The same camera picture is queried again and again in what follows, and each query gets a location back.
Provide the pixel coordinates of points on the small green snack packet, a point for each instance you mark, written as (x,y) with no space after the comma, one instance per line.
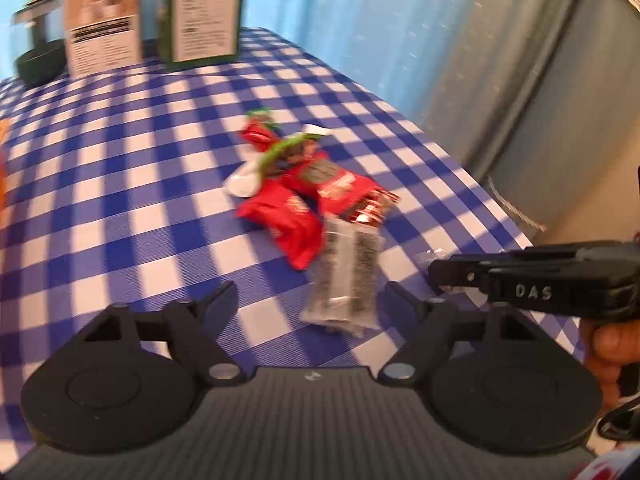
(260,115)

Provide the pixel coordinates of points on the person's printed clothing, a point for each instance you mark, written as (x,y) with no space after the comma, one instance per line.
(607,467)

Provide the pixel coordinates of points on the blue white checked tablecloth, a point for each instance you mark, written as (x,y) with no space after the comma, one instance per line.
(150,160)

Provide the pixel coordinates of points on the large red snack packet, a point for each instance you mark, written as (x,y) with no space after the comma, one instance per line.
(285,220)

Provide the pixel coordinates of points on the green carton box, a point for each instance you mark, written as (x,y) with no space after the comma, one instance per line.
(205,10)

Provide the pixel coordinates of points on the grey cabinet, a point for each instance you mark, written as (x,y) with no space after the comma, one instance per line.
(575,120)

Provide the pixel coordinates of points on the white green snack packet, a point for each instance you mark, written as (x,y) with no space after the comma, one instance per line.
(285,152)

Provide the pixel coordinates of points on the person's right hand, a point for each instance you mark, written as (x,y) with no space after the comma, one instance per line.
(606,350)

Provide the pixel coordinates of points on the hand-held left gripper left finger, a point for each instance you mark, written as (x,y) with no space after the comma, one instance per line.
(221,300)

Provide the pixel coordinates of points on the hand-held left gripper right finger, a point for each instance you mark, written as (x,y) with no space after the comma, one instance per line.
(400,301)

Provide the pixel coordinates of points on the orange plastic basket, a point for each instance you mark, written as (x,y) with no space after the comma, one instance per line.
(2,185)

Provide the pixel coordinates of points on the red labelled snack packet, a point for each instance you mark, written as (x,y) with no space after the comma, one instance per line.
(315,172)

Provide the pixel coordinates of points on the small red snack packet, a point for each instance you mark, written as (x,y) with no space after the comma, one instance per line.
(259,135)

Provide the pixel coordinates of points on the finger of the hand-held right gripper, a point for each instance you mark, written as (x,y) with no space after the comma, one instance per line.
(455,272)

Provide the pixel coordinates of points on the shiny red snack packet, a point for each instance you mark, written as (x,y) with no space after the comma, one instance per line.
(365,205)

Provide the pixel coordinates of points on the white brown carton box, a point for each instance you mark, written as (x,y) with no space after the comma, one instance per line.
(102,20)

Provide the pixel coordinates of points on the clear dark seed packet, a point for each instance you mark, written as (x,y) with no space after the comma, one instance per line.
(340,270)

